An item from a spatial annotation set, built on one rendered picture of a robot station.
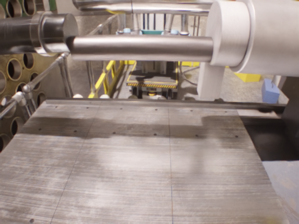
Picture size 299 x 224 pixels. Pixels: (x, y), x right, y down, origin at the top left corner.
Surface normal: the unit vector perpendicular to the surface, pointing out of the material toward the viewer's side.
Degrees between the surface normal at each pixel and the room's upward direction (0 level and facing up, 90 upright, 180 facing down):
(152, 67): 90
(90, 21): 90
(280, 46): 87
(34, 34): 76
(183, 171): 0
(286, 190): 0
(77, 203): 0
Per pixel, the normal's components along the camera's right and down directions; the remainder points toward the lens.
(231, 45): -0.05, 0.64
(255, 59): -0.04, 0.81
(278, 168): 0.00, -0.82
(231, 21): -0.04, 0.06
